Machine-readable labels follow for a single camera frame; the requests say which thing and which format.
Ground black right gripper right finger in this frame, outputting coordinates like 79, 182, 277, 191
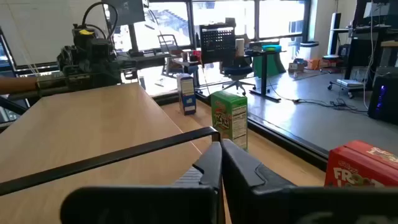
222, 138, 297, 224

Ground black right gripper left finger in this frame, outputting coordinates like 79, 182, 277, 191
173, 141, 224, 224

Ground green Apple Jacks cereal box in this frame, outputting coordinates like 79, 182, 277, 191
210, 90, 249, 152

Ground blue Frosted Flakes cereal box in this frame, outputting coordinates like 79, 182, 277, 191
176, 73, 198, 116

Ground red Froot Loops cereal box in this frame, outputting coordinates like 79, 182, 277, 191
323, 139, 398, 189

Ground person's forearm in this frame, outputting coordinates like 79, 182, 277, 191
0, 75, 39, 95

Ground dark office desk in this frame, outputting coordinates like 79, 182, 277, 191
116, 52, 175, 71

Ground blue office chair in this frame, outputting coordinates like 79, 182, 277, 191
221, 57, 257, 97

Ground black standing desk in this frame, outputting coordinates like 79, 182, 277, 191
244, 48, 288, 103

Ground green cloth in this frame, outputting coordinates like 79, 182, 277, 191
252, 52, 287, 78

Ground small cardboard box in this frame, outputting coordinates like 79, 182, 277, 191
287, 62, 306, 74

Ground white paper towel roll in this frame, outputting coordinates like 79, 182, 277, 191
234, 37, 246, 58

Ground black perforated panel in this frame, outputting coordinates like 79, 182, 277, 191
199, 24, 236, 65

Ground teal plastic container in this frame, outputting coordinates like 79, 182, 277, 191
261, 44, 282, 53

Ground orange box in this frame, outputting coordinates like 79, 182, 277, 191
305, 58, 322, 70

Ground white bin with black lid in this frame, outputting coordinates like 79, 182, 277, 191
298, 40, 320, 61

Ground low rolling cart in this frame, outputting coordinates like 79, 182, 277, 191
326, 78, 366, 99

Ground round black stool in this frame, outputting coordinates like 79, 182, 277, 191
322, 54, 341, 68

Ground black computer tower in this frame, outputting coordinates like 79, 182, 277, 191
367, 75, 398, 126

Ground tall white panel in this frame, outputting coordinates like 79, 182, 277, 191
326, 12, 342, 57

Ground black workstation desk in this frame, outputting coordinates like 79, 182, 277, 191
330, 24, 394, 74

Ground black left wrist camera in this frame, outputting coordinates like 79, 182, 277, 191
72, 27, 96, 48

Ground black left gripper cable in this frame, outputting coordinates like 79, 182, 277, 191
81, 1, 119, 41

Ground black floor cable bundle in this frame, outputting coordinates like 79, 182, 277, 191
267, 77, 369, 114

